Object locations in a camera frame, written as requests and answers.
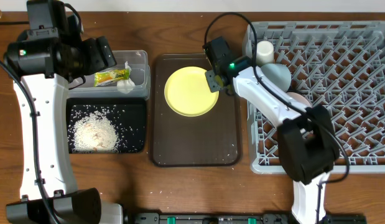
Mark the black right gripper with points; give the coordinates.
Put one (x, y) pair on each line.
(213, 86)

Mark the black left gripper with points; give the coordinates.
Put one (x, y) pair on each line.
(102, 53)

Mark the green snack wrapper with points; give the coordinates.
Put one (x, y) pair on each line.
(111, 76)

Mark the yellow plate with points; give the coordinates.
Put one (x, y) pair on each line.
(187, 92)

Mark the white tissue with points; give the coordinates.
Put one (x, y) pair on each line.
(126, 85)

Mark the cream plastic cup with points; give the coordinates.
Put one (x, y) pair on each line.
(265, 52)

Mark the light blue bowl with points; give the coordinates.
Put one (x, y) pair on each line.
(279, 74)

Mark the white pink bowl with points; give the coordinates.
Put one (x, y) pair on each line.
(299, 98)

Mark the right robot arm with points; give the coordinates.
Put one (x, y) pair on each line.
(304, 134)

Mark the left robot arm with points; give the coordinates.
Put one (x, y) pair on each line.
(42, 63)

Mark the grey dishwasher rack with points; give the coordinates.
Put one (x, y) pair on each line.
(341, 66)

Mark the clear plastic bin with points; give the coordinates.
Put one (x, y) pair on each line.
(140, 75)

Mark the brown serving tray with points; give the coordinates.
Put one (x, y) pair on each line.
(212, 139)

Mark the black tray bin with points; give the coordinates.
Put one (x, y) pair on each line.
(127, 114)

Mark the pile of rice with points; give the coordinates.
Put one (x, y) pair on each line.
(94, 133)

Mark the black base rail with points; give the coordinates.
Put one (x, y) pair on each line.
(155, 218)

